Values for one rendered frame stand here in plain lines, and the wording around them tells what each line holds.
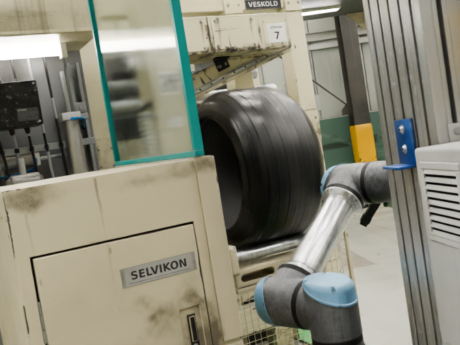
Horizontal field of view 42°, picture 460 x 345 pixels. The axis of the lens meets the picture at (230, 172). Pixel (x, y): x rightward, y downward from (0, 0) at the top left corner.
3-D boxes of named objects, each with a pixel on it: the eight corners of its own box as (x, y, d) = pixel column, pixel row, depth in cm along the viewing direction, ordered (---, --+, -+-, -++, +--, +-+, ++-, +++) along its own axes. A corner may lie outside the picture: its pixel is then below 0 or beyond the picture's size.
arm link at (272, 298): (287, 308, 136) (374, 151, 166) (239, 303, 146) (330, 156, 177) (312, 341, 141) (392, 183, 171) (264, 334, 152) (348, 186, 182)
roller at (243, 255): (231, 253, 200) (225, 251, 204) (233, 266, 200) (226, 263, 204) (317, 231, 216) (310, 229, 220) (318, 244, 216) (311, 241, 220)
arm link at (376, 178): (398, 160, 153) (477, 142, 188) (361, 163, 161) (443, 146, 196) (404, 205, 154) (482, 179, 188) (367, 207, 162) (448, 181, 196)
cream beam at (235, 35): (159, 58, 226) (152, 18, 225) (137, 70, 248) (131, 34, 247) (294, 46, 253) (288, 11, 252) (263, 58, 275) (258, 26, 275)
